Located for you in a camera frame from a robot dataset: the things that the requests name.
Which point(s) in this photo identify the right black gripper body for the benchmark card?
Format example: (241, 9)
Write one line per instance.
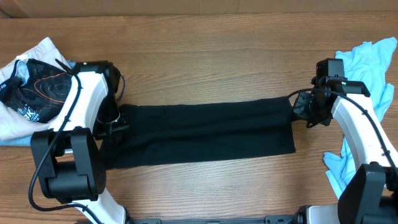
(312, 111)

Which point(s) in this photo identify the black patterned folded shirt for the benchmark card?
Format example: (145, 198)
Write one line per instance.
(36, 90)

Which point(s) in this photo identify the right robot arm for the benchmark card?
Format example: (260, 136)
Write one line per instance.
(371, 195)

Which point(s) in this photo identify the black t-shirt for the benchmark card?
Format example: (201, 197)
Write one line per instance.
(198, 133)

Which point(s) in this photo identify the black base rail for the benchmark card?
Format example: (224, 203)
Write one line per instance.
(211, 221)

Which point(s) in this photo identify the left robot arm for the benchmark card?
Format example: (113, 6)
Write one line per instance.
(69, 170)

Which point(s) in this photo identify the light blue t-shirt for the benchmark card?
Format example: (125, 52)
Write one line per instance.
(367, 63)

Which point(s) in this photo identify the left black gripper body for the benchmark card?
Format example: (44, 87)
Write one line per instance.
(111, 119)

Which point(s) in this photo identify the beige folded garment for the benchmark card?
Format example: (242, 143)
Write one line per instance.
(13, 124)

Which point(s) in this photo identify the blue denim jeans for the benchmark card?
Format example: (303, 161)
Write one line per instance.
(20, 142)

